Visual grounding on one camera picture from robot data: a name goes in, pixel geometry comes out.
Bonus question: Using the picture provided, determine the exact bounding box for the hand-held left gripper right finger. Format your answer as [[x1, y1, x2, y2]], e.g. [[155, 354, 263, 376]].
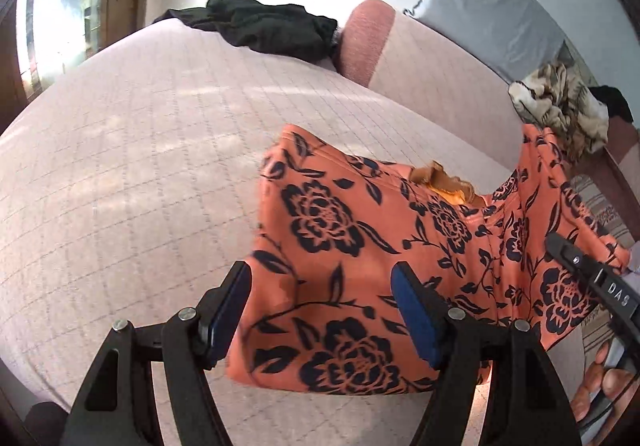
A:
[[392, 262, 583, 446]]

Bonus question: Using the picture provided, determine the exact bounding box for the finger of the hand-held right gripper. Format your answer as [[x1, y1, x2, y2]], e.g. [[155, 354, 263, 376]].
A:
[[545, 232, 610, 288]]

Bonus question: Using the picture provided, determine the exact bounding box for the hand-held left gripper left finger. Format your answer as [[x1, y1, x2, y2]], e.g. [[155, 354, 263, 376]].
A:
[[60, 262, 251, 446]]

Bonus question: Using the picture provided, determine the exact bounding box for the orange floral shirt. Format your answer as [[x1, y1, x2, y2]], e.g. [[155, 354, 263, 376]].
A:
[[225, 123, 633, 397]]

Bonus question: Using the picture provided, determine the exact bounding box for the person's right hand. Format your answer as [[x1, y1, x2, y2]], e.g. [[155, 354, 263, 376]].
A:
[[569, 340, 640, 427]]

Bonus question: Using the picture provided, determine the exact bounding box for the brown cream leaf-print blanket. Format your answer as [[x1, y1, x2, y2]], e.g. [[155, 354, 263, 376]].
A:
[[507, 62, 611, 162]]

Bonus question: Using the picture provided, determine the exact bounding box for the small black garment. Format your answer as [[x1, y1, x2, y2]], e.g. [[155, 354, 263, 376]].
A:
[[589, 85, 635, 123]]

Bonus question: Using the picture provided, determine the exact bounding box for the pink quilted bed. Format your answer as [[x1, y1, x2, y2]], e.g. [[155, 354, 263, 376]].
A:
[[0, 18, 591, 446]]

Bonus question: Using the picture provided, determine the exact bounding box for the pink padded headboard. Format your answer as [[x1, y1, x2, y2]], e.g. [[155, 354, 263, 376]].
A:
[[336, 0, 640, 187]]

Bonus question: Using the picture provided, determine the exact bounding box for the black crumpled garment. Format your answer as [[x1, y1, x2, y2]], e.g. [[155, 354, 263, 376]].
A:
[[152, 0, 340, 64]]

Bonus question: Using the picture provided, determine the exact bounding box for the wooden framed window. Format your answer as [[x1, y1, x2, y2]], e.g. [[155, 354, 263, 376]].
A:
[[10, 0, 161, 107]]

